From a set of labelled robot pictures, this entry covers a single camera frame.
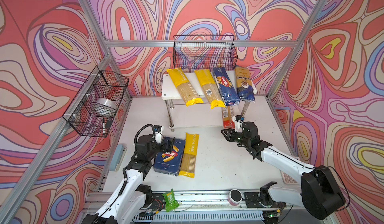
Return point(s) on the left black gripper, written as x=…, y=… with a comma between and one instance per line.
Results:
x=168, y=146

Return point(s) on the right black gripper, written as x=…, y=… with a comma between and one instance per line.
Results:
x=230, y=134

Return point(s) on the blue Barilla rigatoni box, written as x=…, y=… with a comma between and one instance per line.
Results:
x=169, y=163

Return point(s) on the red spaghetti bag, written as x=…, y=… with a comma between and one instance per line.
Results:
x=227, y=115

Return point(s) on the yellow Pastatime spaghetti bag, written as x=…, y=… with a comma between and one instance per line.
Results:
x=188, y=164
x=184, y=87

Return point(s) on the blue Barilla spaghetti box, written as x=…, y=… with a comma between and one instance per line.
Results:
x=226, y=87

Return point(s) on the clear blue spaghetti bag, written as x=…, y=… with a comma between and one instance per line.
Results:
x=244, y=84

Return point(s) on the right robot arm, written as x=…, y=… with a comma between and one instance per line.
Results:
x=317, y=191

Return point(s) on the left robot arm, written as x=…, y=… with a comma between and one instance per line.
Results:
x=131, y=194

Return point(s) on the light blue stapler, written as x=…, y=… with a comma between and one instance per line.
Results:
x=117, y=158

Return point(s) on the green snack packet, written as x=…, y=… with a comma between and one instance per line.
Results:
x=170, y=200

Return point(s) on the small round speaker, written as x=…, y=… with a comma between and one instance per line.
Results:
x=235, y=197

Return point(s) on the black marker pen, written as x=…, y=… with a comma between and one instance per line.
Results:
x=103, y=127

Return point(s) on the white pink calculator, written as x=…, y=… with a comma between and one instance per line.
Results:
x=288, y=180

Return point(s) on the silver tape roll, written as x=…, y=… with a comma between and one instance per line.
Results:
x=105, y=107

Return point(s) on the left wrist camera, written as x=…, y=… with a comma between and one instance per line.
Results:
x=158, y=133

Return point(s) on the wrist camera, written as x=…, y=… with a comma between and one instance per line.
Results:
x=158, y=133
x=238, y=121

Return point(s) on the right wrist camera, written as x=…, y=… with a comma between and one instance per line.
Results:
x=238, y=121

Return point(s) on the left black wire basket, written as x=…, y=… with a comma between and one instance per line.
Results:
x=81, y=116

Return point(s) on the black wire basket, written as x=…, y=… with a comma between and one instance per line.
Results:
x=81, y=116
x=196, y=52

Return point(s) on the back black wire basket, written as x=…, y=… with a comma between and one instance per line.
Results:
x=196, y=52

